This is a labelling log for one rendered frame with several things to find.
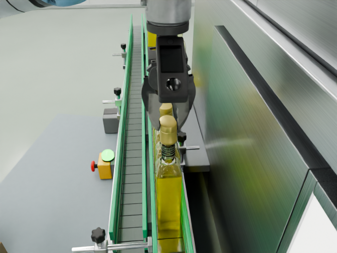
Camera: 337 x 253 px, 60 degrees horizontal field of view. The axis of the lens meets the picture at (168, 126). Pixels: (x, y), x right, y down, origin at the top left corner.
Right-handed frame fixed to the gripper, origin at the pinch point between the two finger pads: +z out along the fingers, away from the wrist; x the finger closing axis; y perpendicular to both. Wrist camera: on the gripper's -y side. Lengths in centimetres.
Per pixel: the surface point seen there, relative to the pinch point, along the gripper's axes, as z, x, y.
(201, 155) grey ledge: 30.3, -13.0, 24.6
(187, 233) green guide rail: 21.9, -3.4, -9.7
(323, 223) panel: -10.5, -12.2, -31.2
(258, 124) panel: -9.7, -11.9, -13.9
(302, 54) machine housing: -21.1, -14.1, -16.4
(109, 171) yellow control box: 39, 19, 29
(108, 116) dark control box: 35, 21, 58
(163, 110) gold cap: 2.4, 0.4, 9.8
